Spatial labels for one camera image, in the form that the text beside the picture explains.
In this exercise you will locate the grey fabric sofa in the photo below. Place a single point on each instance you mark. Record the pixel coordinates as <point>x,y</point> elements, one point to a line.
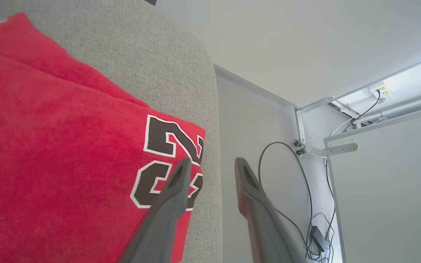
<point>141,54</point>

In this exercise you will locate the red basketball jersey white sleeves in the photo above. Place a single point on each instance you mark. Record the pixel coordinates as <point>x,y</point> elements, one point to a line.
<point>49,146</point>

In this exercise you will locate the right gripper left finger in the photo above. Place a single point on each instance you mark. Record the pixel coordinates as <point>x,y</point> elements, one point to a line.
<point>163,223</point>

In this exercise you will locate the short grey metal bracket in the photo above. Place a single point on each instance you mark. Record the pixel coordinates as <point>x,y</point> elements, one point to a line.
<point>338,149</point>

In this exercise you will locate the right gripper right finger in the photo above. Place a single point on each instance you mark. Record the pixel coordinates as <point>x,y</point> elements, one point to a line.
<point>265,226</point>

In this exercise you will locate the long grey metal bracket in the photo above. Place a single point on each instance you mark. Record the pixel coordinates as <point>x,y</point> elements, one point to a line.
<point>300,124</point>

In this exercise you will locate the black power adapter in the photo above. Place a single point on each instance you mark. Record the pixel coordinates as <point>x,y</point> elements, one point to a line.
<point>318,238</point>

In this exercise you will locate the white wall socket yellow marks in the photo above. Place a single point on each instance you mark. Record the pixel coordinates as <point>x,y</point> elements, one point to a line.
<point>382,91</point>

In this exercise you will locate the white desk panel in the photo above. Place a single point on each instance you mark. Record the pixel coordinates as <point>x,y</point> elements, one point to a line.
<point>397,201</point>

